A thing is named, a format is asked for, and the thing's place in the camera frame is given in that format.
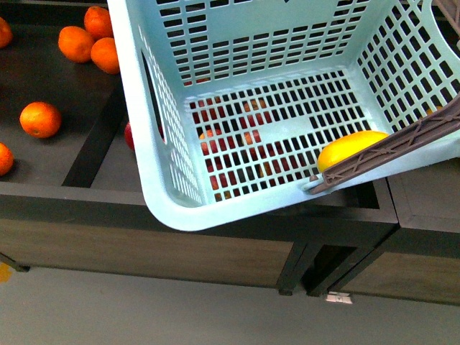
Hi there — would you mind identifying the light blue plastic basket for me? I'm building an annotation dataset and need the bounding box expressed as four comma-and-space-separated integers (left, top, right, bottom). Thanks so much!
108, 1, 459, 231

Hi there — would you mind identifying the yellow mango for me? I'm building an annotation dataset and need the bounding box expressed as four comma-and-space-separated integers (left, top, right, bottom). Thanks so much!
317, 130, 389, 173

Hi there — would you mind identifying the brown basket handle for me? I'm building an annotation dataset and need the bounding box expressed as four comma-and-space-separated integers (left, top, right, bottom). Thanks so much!
303, 1, 459, 194

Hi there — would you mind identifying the red apple beside basket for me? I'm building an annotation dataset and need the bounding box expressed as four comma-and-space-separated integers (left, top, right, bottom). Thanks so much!
124, 121, 135, 152

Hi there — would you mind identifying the dark wooden display stand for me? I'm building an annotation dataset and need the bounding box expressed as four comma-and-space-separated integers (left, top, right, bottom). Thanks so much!
1, 1, 397, 295

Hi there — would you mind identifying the white floor label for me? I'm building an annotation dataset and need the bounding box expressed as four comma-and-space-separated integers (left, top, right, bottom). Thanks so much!
326, 292, 353, 305

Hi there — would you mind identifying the orange fruit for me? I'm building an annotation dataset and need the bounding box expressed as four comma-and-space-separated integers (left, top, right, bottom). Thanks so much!
83, 6, 114, 40
58, 26, 95, 63
19, 101, 62, 139
0, 17, 14, 49
91, 37, 120, 75
0, 142, 14, 176

